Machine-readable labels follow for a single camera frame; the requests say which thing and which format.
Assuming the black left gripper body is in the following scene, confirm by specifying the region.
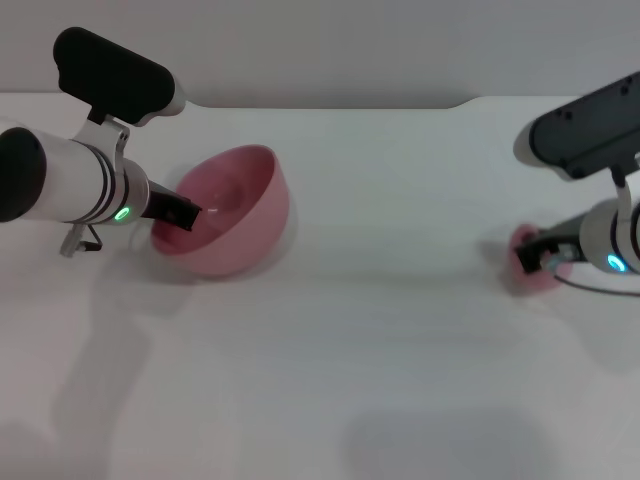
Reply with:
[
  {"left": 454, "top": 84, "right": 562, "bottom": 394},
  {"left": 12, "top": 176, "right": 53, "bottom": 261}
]
[{"left": 139, "top": 181, "right": 177, "bottom": 222}]

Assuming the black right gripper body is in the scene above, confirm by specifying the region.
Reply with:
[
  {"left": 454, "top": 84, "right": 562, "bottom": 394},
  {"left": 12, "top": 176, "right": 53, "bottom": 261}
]
[{"left": 536, "top": 211, "right": 587, "bottom": 262}]

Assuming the pink toy peach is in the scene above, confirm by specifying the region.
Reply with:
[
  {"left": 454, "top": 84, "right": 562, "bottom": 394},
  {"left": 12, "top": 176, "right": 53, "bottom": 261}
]
[{"left": 506, "top": 224, "right": 577, "bottom": 294}]

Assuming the pink bowl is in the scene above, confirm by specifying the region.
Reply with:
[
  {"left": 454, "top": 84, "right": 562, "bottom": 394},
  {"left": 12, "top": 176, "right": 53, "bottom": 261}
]
[{"left": 149, "top": 144, "right": 293, "bottom": 278}]

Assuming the silver right camera bracket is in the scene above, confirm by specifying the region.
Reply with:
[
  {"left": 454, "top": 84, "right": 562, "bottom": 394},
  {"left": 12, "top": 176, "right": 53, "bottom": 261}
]
[{"left": 610, "top": 164, "right": 640, "bottom": 236}]

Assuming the silver camera bracket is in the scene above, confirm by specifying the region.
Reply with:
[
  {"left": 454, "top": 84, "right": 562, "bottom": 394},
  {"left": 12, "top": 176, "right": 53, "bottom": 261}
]
[
  {"left": 72, "top": 113, "right": 131, "bottom": 171},
  {"left": 610, "top": 164, "right": 640, "bottom": 236}
]

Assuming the silver left camera bracket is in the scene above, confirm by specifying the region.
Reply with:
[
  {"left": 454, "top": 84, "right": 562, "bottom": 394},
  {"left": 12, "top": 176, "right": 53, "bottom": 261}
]
[{"left": 72, "top": 113, "right": 131, "bottom": 171}]

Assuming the left arm cable with plug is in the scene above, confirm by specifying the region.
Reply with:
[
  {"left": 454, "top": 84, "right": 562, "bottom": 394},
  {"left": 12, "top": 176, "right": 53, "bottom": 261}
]
[{"left": 59, "top": 221, "right": 104, "bottom": 258}]

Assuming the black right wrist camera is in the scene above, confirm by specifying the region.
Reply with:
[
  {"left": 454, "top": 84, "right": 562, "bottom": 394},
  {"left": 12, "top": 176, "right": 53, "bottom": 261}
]
[{"left": 513, "top": 70, "right": 640, "bottom": 182}]

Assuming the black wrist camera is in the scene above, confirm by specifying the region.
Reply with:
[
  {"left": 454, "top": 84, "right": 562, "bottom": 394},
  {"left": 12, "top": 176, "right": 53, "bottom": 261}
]
[
  {"left": 513, "top": 70, "right": 640, "bottom": 182},
  {"left": 51, "top": 26, "right": 188, "bottom": 128}
]

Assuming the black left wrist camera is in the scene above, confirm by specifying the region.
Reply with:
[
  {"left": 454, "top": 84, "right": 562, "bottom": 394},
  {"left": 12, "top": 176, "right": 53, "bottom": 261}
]
[{"left": 51, "top": 26, "right": 188, "bottom": 128}]

